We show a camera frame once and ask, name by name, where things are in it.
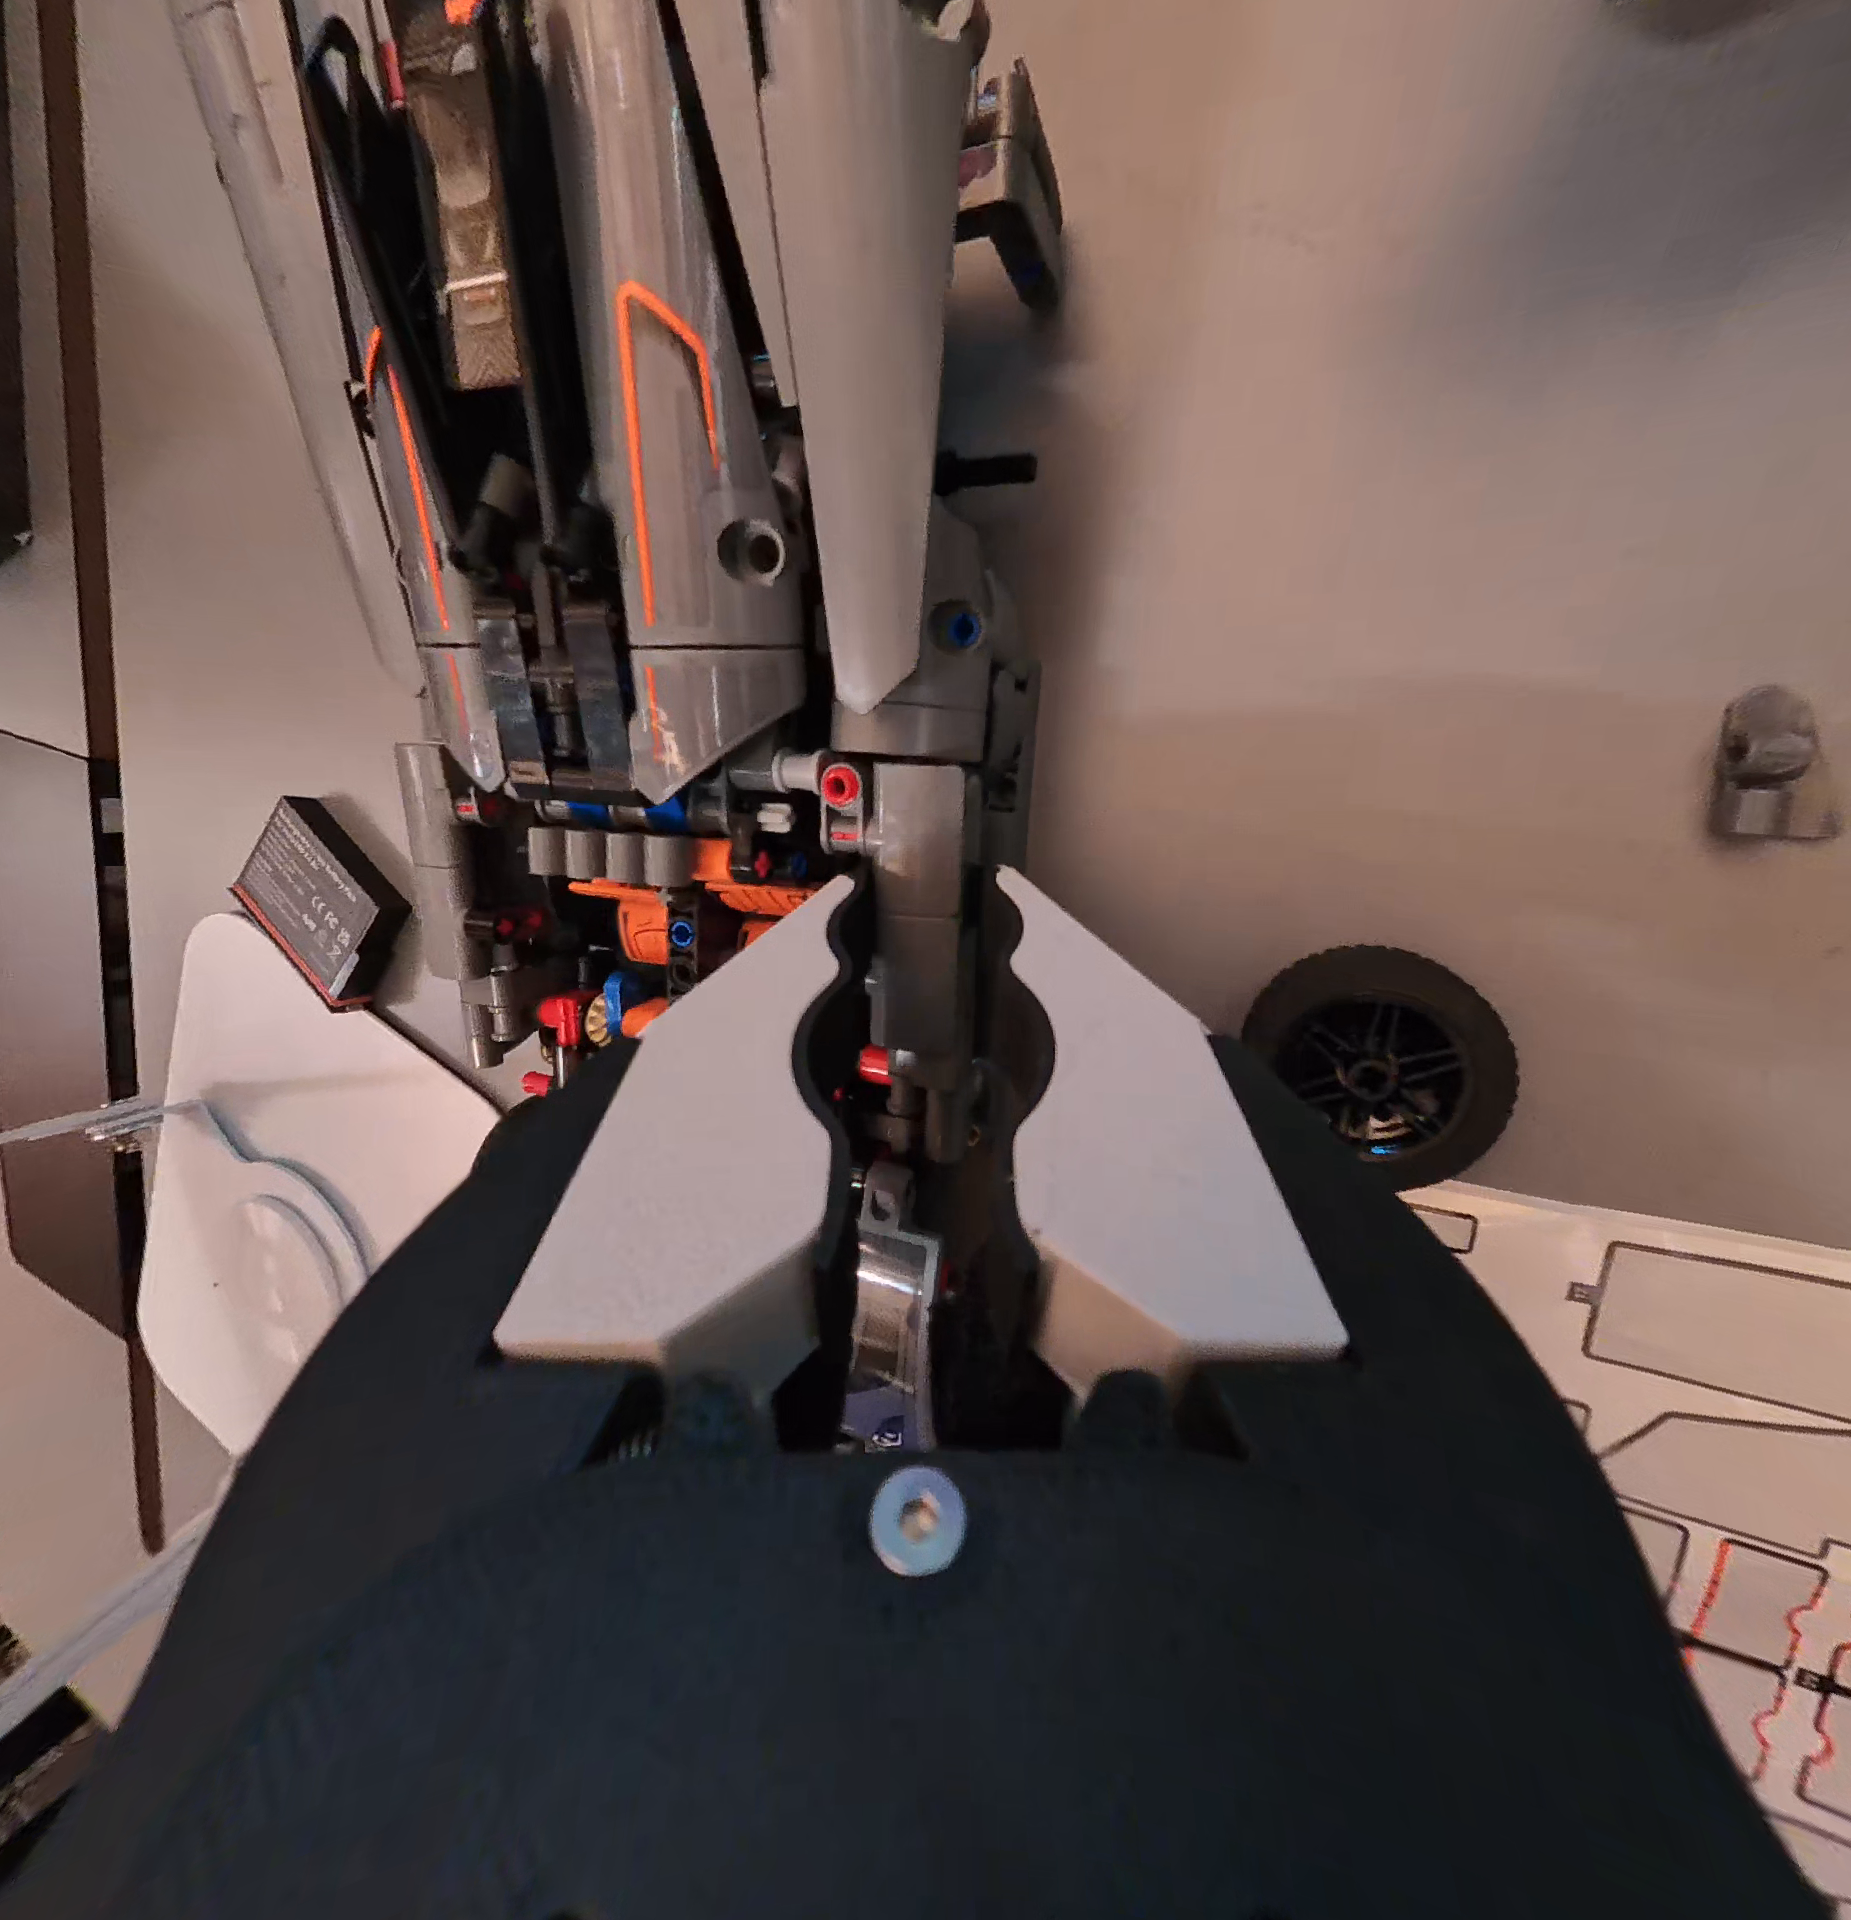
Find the white printed instruction sheet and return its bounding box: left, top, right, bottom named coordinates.
left=1401, top=1181, right=1851, bottom=1920

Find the grey lego car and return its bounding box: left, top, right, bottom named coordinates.
left=163, top=0, right=1073, bottom=1449

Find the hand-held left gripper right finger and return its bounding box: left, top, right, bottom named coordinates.
left=991, top=863, right=1352, bottom=1393

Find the dark brown panel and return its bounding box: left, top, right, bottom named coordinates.
left=0, top=717, right=135, bottom=1340

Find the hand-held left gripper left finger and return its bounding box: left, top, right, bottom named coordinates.
left=489, top=873, right=871, bottom=1385

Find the large black lego wheel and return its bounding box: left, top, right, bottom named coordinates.
left=1239, top=944, right=1522, bottom=1196

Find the black rectangular battery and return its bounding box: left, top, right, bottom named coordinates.
left=229, top=794, right=414, bottom=1009

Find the white flat plastic plate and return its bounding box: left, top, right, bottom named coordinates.
left=135, top=908, right=509, bottom=1459

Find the grey lego bracket piece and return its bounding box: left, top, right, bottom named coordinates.
left=1706, top=683, right=1844, bottom=845

